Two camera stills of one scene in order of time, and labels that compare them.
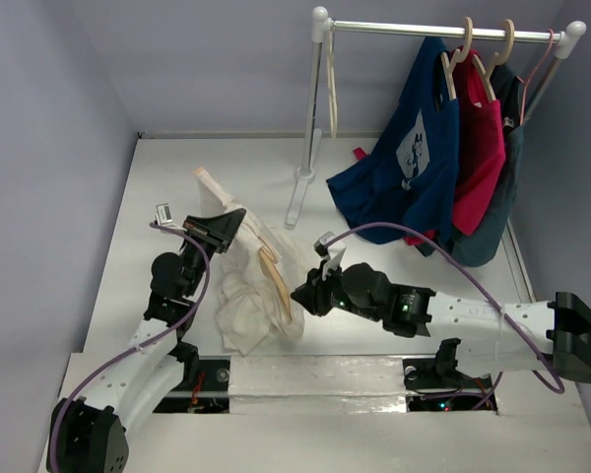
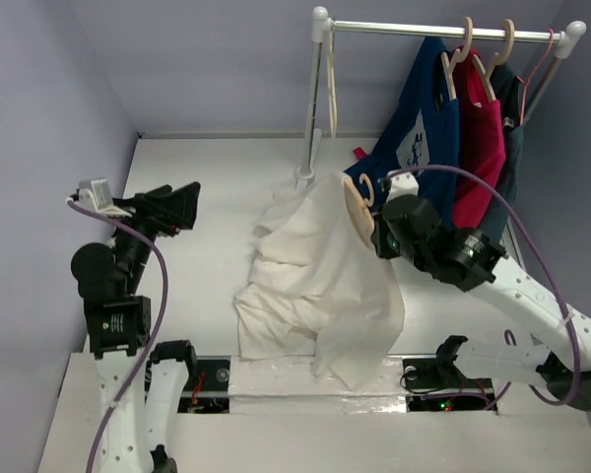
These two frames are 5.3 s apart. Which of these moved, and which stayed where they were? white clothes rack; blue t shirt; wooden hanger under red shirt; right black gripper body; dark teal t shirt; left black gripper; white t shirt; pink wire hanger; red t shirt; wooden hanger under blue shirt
Moved: left black gripper; right black gripper body; white t shirt
Stayed: pink wire hanger; white clothes rack; red t shirt; blue t shirt; wooden hanger under blue shirt; wooden hanger under red shirt; dark teal t shirt
